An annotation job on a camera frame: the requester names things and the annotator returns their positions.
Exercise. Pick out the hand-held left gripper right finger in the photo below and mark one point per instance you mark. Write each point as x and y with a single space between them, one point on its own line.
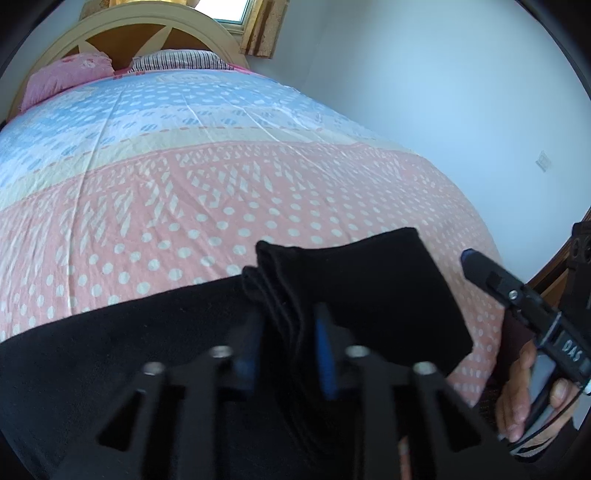
325 364

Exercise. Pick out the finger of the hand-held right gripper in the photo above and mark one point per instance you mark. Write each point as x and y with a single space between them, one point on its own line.
489 272
581 249

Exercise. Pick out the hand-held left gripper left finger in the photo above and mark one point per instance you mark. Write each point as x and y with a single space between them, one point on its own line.
244 353

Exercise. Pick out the black pants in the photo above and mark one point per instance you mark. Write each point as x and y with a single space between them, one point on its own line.
369 286

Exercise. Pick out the person's right hand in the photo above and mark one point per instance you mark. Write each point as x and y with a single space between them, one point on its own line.
512 401

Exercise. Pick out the polka dot bed sheet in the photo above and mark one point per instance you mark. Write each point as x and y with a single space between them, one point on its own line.
184 184

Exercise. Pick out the striped pillow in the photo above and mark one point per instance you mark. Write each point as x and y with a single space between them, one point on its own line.
180 60

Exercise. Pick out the narrow yellow curtain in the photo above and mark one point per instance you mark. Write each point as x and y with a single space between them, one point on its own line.
263 27

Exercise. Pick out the pink floral pillow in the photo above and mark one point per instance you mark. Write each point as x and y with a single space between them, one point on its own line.
64 78

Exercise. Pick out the window behind headboard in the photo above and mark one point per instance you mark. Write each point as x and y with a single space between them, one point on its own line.
231 11

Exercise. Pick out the cream wooden headboard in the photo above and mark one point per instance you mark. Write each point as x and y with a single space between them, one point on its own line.
138 21

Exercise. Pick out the wide yellow curtain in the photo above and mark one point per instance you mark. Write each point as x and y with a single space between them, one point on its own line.
152 2

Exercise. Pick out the brown wooden door frame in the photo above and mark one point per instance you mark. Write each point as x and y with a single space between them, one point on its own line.
556 267

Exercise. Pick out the white wall socket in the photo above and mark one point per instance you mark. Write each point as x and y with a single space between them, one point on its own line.
543 161

